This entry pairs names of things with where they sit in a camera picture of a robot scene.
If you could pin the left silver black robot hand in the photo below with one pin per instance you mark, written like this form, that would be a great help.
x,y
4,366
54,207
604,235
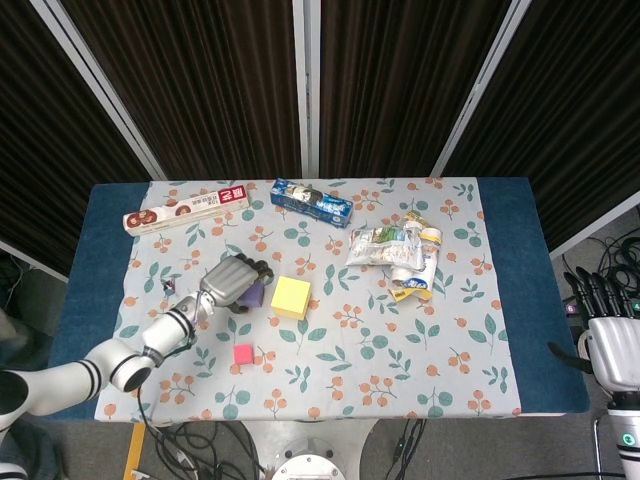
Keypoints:
x,y
227,282

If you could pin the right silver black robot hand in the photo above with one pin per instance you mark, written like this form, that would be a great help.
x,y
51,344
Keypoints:
x,y
617,350

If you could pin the purple foam cube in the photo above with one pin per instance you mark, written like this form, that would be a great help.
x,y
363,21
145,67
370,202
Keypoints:
x,y
252,296

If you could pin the large yellow foam cube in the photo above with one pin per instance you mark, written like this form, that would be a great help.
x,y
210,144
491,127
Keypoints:
x,y
291,297

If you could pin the small red foam cube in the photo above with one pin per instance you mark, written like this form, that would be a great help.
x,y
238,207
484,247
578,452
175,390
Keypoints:
x,y
244,354

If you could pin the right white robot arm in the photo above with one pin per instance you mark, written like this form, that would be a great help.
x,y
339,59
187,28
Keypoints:
x,y
627,435

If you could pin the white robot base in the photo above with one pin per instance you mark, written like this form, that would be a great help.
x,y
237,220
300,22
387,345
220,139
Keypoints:
x,y
306,467

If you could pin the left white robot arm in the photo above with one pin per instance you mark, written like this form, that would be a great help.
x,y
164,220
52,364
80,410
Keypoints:
x,y
75,375

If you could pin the floral tablecloth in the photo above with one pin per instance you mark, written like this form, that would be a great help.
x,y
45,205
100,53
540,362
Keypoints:
x,y
350,360

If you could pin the small blue binder clip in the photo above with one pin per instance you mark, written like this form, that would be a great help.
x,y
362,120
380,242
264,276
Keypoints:
x,y
169,286

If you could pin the long white red cookie box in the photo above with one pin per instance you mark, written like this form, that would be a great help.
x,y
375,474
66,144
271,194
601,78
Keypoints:
x,y
185,210

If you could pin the dark blue table cover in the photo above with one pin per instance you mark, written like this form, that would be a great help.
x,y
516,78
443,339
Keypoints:
x,y
530,300

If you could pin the long blue cookie box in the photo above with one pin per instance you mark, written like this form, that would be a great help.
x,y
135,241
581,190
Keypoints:
x,y
310,202

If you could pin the crumpled silver snack bag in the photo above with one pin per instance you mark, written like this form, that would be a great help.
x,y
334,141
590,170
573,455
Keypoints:
x,y
380,247

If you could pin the crumpled white blue yellow package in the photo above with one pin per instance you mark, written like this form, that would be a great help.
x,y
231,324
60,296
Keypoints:
x,y
417,277

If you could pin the yellow floor tape strip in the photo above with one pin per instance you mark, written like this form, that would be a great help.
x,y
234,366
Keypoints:
x,y
135,450

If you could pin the dark folding screen panel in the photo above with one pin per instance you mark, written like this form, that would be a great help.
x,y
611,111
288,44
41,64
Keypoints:
x,y
40,150
200,90
575,125
400,90

